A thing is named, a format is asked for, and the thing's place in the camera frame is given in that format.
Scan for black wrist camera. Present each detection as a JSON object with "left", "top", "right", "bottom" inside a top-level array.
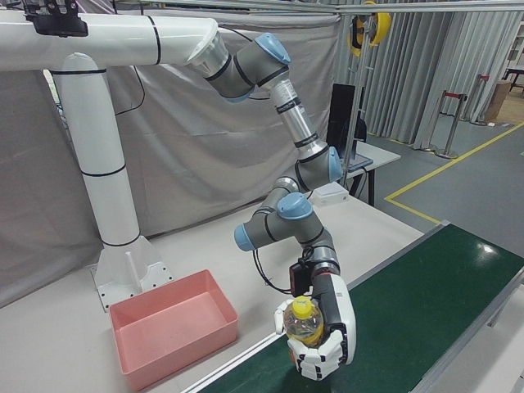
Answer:
[{"left": 288, "top": 261, "right": 314, "bottom": 298}]

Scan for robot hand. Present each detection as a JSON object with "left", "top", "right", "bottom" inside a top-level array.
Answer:
[{"left": 273, "top": 273, "right": 358, "bottom": 381}]

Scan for cardboard box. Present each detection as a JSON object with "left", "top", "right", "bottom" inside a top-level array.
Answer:
[{"left": 485, "top": 79, "right": 513, "bottom": 124}]

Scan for silver barrier stanchion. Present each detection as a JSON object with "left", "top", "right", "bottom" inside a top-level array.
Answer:
[
  {"left": 433, "top": 90, "right": 468, "bottom": 160},
  {"left": 468, "top": 73, "right": 491, "bottom": 125}
]

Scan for white table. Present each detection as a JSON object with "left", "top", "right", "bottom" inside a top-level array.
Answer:
[{"left": 343, "top": 141, "right": 402, "bottom": 206}]

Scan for grey fabric curtain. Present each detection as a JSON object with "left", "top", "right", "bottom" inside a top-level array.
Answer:
[{"left": 0, "top": 0, "right": 357, "bottom": 310}]

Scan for yellow cable reel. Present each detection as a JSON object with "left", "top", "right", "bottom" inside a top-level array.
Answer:
[{"left": 347, "top": 11, "right": 393, "bottom": 58}]

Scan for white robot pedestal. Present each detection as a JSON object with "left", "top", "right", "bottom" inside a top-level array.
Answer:
[{"left": 0, "top": 10, "right": 220, "bottom": 314}]

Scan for yellow capped drink bottle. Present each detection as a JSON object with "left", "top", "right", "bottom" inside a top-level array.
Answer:
[{"left": 282, "top": 295, "right": 327, "bottom": 350}]

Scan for thin black monitor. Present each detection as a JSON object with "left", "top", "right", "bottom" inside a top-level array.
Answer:
[{"left": 326, "top": 83, "right": 372, "bottom": 165}]

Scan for grey vertical blinds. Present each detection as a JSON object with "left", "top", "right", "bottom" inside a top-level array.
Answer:
[{"left": 359, "top": 10, "right": 524, "bottom": 151}]

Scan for green conveyor belt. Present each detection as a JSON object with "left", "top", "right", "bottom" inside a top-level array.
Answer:
[{"left": 179, "top": 220, "right": 524, "bottom": 393}]

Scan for pink plastic basket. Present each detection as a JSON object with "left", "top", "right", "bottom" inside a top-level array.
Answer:
[{"left": 108, "top": 269, "right": 240, "bottom": 392}]

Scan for small white box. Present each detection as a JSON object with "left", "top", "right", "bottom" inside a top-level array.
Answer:
[{"left": 313, "top": 183, "right": 351, "bottom": 206}]

